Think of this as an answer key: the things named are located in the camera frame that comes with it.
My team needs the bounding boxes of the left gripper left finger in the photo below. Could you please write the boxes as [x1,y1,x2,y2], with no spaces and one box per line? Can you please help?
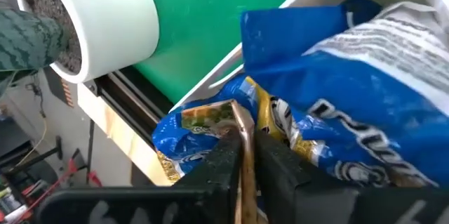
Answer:
[34,129,243,224]

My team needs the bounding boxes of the blue Maruchan noodle pack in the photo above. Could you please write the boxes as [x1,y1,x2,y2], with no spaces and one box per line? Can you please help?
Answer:
[152,51,449,224]
[240,0,449,119]

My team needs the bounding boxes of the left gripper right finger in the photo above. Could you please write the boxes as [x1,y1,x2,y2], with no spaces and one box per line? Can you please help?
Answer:
[253,131,449,224]

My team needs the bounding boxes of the snake plant in white pot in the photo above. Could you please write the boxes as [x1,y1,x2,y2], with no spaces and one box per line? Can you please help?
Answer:
[0,0,161,95]

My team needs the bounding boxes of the black hazard striped floor mat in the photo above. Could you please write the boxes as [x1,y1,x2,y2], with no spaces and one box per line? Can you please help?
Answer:
[43,66,76,108]

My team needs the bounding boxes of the black aluminium table frame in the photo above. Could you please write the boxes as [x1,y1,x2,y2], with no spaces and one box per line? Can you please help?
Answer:
[82,65,178,144]

